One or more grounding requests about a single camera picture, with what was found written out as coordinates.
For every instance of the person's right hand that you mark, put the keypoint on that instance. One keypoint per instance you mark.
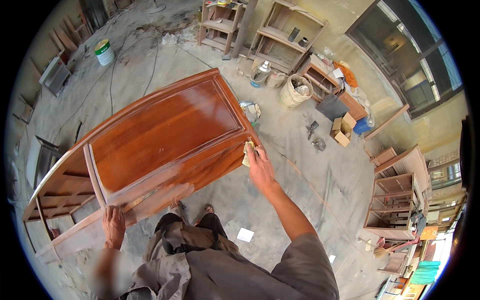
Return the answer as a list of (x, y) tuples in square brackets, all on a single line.
[(262, 170)]

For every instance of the person's left hand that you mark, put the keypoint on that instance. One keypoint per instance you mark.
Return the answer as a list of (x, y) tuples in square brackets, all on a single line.
[(113, 227)]

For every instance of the person's right fingers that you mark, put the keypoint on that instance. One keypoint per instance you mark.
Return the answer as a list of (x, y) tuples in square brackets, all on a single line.
[(253, 150)]

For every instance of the person's left fingers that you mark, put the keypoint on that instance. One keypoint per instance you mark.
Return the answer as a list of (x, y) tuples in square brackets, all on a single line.
[(113, 212)]

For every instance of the yellow sandpaper piece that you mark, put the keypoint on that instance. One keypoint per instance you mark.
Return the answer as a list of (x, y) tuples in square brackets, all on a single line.
[(246, 156)]

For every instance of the large brown wooden cabinet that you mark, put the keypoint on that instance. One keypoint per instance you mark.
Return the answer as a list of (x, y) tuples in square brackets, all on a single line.
[(161, 131)]

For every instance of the black power tool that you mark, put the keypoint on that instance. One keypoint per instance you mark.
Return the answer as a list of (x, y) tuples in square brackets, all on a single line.
[(312, 129)]

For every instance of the dark round floor object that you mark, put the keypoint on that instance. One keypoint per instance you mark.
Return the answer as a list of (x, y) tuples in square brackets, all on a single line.
[(319, 144)]

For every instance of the woven basket with rubbish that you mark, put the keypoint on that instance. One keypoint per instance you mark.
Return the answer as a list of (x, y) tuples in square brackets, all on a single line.
[(293, 92)]

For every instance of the person's legs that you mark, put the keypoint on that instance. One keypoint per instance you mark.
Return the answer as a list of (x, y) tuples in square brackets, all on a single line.
[(195, 221)]

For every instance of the white paper sheet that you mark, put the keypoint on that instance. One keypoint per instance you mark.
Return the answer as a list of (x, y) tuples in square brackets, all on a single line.
[(245, 234)]

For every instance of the dark grey panel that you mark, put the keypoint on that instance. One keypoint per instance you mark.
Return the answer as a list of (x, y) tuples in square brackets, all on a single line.
[(332, 107)]

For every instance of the open cardboard box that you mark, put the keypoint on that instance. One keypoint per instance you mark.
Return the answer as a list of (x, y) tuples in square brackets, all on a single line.
[(342, 129)]

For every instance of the low wooden table with clutter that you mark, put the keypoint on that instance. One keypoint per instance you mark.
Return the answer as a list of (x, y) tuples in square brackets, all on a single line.
[(333, 88)]

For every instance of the blue plastic container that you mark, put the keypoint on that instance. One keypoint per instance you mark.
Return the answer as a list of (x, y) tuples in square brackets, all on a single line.
[(362, 125)]

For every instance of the tall unfinished wooden shelf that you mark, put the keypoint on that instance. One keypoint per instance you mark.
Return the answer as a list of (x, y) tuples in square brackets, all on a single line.
[(287, 37)]

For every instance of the person's body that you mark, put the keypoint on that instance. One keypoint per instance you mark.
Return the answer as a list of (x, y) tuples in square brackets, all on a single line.
[(232, 270)]

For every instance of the small unfinished wooden shelf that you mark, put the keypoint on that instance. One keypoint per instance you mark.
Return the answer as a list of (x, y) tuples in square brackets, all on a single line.
[(219, 24)]

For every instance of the small white paper scrap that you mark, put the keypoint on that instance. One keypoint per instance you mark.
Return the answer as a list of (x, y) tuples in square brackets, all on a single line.
[(332, 258)]

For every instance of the long wooden plank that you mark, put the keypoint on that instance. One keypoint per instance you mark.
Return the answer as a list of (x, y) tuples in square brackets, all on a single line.
[(386, 122)]

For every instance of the clear plastic bag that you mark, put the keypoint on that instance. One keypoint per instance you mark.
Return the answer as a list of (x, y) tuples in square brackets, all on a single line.
[(169, 38)]

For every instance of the white cabinet carcass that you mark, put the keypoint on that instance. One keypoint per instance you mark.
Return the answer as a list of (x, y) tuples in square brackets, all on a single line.
[(55, 76)]

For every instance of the stack of unfinished wooden cabinets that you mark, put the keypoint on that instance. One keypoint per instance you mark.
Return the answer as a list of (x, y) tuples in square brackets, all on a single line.
[(399, 191)]

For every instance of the white and green paint bucket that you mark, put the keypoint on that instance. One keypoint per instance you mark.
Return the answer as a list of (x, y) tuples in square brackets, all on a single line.
[(104, 52)]

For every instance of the straw broom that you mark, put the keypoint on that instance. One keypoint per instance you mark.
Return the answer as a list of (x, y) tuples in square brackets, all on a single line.
[(388, 249)]

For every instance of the fan base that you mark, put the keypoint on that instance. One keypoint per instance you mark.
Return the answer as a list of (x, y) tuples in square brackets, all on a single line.
[(156, 7)]

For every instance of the dark framed window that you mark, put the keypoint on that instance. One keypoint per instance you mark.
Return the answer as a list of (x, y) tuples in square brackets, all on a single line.
[(408, 56)]

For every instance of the heap of wooden boards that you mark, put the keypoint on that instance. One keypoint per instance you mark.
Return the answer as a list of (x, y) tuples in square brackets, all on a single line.
[(69, 33)]

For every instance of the teal cloth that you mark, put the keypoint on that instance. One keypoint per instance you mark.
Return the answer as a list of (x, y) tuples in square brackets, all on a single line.
[(425, 272)]

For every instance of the grey wooden frame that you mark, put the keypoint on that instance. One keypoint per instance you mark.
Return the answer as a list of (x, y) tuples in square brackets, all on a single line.
[(41, 159)]

